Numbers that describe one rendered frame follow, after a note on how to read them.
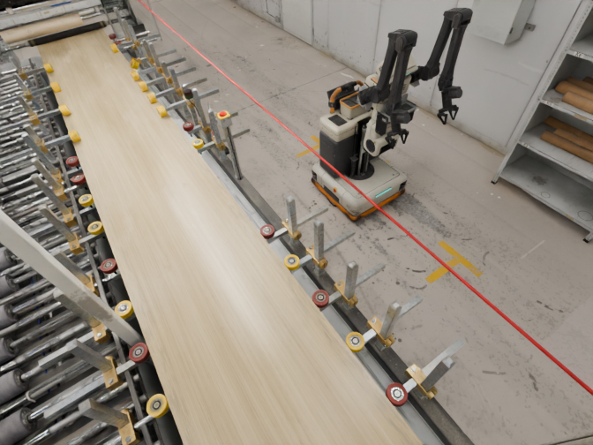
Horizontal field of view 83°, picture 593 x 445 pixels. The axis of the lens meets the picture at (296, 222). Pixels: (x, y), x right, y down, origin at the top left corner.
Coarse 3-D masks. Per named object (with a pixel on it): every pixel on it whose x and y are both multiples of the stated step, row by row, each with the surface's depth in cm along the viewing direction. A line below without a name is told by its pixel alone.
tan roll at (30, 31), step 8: (64, 16) 369; (72, 16) 371; (88, 16) 380; (32, 24) 359; (40, 24) 360; (48, 24) 363; (56, 24) 366; (64, 24) 370; (72, 24) 374; (80, 24) 378; (0, 32) 349; (8, 32) 350; (16, 32) 353; (24, 32) 356; (32, 32) 359; (40, 32) 363; (48, 32) 367; (0, 40) 352; (8, 40) 352; (16, 40) 356; (24, 40) 362
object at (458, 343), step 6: (456, 342) 148; (462, 342) 148; (450, 348) 147; (456, 348) 147; (444, 354) 145; (450, 354) 145; (432, 360) 144; (438, 360) 144; (426, 366) 143; (432, 366) 142; (426, 372) 141; (408, 384) 139; (414, 384) 138; (408, 390) 137
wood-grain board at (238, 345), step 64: (64, 64) 337; (128, 64) 328; (128, 128) 257; (128, 192) 211; (192, 192) 207; (128, 256) 179; (192, 256) 177; (256, 256) 174; (192, 320) 154; (256, 320) 152; (320, 320) 150; (192, 384) 136; (256, 384) 134; (320, 384) 133
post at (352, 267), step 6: (348, 264) 143; (354, 264) 142; (348, 270) 146; (354, 270) 144; (348, 276) 150; (354, 276) 148; (348, 282) 153; (354, 282) 153; (348, 288) 157; (354, 288) 158; (348, 294) 160; (348, 306) 170
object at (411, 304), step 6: (414, 300) 160; (420, 300) 159; (402, 306) 158; (408, 306) 158; (414, 306) 160; (402, 312) 156; (372, 330) 152; (366, 336) 150; (372, 336) 150; (366, 342) 150
